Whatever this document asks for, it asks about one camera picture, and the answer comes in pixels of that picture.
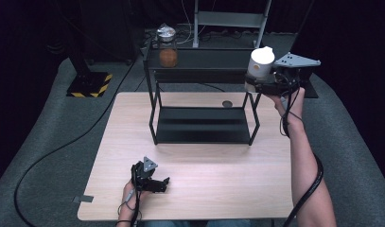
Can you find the person's right hand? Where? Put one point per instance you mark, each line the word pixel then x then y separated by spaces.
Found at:
pixel 289 102

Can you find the person's left hand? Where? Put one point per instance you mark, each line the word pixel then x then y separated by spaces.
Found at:
pixel 131 197

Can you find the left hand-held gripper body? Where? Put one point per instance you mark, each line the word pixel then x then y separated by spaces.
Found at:
pixel 144 175

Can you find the black metal two-tier rack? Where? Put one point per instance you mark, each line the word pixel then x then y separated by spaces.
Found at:
pixel 202 124

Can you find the grey tape strip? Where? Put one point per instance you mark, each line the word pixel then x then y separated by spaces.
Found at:
pixel 83 199

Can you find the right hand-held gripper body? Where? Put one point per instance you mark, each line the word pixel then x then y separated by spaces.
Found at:
pixel 291 74

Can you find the glass jar with silver lid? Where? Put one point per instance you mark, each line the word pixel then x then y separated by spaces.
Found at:
pixel 167 47

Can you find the grey metal frame stand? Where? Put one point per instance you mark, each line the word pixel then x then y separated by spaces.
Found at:
pixel 228 19

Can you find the white lidded cup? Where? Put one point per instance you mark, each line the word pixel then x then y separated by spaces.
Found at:
pixel 260 63

